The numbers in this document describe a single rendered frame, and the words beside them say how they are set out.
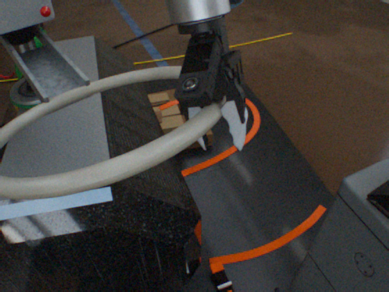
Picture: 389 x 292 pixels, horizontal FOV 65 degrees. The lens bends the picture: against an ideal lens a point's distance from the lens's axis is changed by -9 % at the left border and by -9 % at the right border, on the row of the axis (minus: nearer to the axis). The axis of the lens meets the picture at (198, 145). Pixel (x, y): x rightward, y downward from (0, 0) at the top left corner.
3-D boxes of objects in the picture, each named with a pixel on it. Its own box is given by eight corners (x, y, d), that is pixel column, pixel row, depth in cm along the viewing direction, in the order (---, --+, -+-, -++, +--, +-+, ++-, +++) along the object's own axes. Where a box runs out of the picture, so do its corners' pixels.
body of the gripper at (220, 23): (246, 83, 55) (235, 11, 49) (232, 103, 48) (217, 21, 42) (205, 85, 58) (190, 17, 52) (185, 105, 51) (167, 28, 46)
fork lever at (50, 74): (-22, 26, 112) (-29, 12, 108) (29, 12, 121) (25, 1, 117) (35, 120, 75) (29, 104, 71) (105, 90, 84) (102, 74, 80)
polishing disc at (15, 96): (76, 84, 118) (76, 81, 117) (27, 112, 106) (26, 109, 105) (48, 68, 128) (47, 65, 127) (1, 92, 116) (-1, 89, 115)
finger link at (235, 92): (254, 117, 50) (233, 65, 47) (251, 122, 49) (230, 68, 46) (227, 124, 53) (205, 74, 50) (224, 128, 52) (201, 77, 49)
